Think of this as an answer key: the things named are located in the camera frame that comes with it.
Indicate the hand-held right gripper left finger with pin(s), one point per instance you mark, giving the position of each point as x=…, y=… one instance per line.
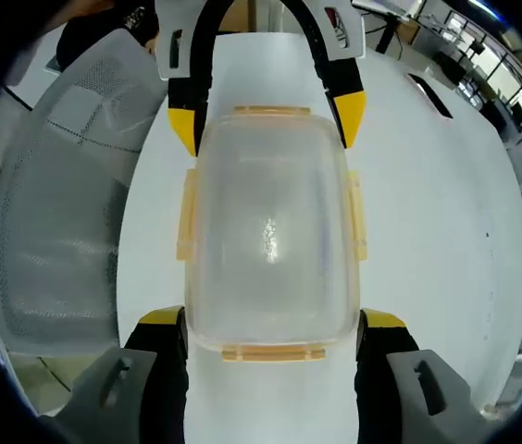
x=159, y=370

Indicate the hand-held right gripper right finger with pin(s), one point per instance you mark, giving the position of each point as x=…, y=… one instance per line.
x=386, y=374

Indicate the clear plastic box yellow buckles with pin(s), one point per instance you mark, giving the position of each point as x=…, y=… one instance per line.
x=270, y=208

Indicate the white desk black legs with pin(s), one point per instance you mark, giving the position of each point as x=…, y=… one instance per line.
x=387, y=30

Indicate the black phone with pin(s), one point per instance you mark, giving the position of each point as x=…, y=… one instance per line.
x=430, y=97

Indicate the grey mesh chair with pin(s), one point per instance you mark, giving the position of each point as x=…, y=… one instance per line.
x=57, y=208

